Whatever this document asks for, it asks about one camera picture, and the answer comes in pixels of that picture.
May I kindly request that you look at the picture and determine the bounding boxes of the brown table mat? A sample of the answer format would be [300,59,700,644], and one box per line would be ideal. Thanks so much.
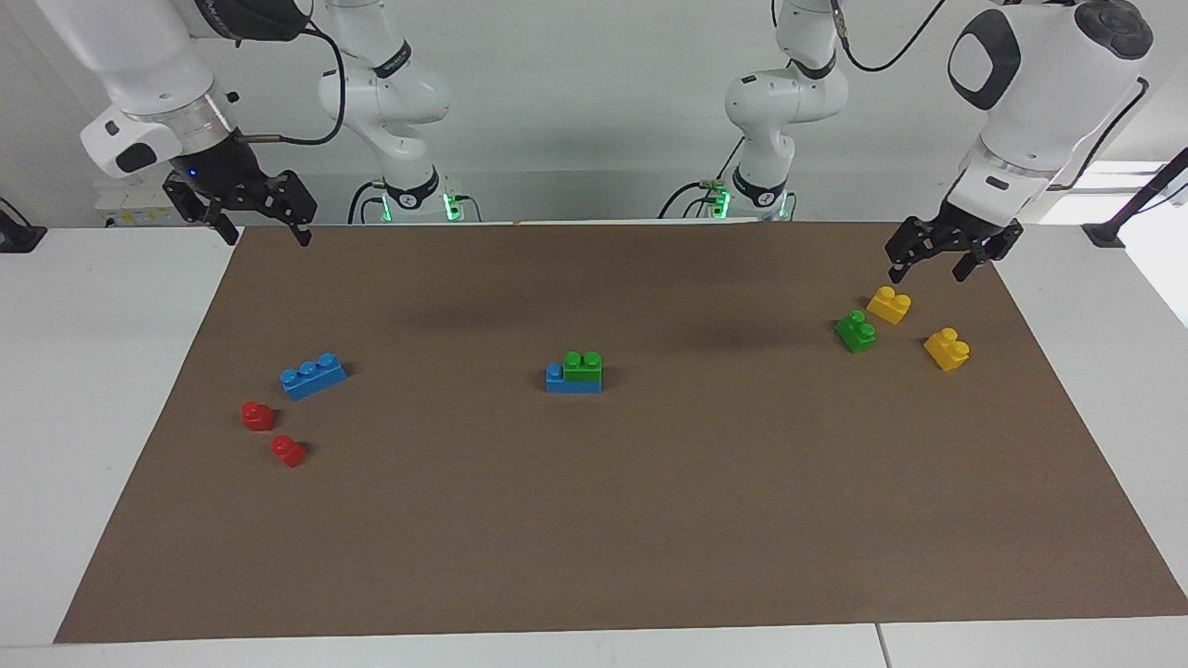
[54,221,1188,644]

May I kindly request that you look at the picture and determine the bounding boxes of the black table clamp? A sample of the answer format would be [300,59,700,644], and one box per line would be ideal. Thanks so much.
[0,197,47,253]

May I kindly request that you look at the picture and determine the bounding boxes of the blue three-stud toy block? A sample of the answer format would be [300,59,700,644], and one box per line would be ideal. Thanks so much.
[545,364,603,394]
[279,353,348,402]

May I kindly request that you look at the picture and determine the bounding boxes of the white power strip box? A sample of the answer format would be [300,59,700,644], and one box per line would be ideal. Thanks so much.
[93,176,187,227]

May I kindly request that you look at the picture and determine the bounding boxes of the black left base cable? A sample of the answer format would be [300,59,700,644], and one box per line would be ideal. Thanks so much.
[658,137,748,220]

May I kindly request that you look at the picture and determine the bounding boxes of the black stand with clamp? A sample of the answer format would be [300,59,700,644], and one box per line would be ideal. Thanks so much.
[1083,147,1188,249]

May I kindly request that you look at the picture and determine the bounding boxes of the black base cable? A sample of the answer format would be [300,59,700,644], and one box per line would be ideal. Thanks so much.
[348,179,389,225]
[658,137,748,220]

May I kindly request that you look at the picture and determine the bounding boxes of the yellow two-stud toy block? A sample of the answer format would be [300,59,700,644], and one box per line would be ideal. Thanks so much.
[923,328,971,372]
[866,287,912,326]

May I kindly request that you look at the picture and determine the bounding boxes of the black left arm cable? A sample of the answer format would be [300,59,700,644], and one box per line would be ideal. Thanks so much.
[829,0,1152,192]

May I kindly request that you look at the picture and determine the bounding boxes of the black right base cable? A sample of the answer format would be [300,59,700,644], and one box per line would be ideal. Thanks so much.
[348,179,389,225]

